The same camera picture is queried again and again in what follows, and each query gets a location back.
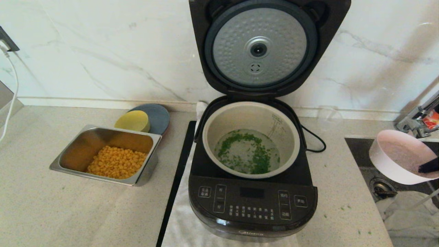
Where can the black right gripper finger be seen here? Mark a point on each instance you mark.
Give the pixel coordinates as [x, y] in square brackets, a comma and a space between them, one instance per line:
[430, 167]

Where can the yellow small bowl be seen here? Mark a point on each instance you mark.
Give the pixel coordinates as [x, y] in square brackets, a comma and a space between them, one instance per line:
[132, 120]

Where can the yellow corn kernels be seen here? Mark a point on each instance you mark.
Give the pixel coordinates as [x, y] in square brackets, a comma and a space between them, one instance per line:
[116, 163]

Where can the clear glass cup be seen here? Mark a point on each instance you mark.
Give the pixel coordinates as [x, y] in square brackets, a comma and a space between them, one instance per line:
[329, 118]

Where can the white crumpled cloth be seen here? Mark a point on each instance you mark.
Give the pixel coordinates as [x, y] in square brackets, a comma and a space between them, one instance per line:
[411, 223]

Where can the metal sink drain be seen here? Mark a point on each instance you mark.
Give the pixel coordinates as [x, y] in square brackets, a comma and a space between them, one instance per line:
[379, 188]

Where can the red-orange small item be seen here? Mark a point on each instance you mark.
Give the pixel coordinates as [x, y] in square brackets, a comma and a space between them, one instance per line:
[431, 120]

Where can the stainless steel sink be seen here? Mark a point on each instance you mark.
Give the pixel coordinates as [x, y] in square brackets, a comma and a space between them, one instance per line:
[358, 152]

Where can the white round bowl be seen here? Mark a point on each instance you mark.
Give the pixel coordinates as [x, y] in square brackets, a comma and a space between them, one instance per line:
[387, 164]

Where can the grey appliance edge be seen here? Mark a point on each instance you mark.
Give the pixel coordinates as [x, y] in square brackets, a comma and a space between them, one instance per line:
[5, 99]

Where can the blue-grey round plate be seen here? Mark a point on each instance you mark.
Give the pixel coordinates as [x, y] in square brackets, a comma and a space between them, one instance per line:
[159, 118]

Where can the chopped green vegetables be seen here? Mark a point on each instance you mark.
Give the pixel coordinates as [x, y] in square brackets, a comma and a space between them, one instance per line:
[259, 161]

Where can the black rice cooker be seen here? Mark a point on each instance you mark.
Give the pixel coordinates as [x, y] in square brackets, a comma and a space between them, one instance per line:
[252, 202]

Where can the stainless steel tray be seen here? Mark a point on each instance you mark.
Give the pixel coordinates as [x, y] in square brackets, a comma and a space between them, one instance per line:
[79, 151]

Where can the white towel under cooker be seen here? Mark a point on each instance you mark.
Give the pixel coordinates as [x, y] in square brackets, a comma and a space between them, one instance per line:
[178, 223]

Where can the black rice cooker lid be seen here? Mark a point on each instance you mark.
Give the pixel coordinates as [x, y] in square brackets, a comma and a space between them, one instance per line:
[200, 20]

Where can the grey inner pot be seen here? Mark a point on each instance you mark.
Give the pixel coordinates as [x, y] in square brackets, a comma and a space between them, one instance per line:
[240, 116]

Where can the chrome faucet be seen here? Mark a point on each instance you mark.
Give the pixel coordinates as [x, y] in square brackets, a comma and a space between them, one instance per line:
[416, 125]

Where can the black wall socket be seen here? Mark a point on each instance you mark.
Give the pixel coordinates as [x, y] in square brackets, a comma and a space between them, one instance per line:
[8, 43]

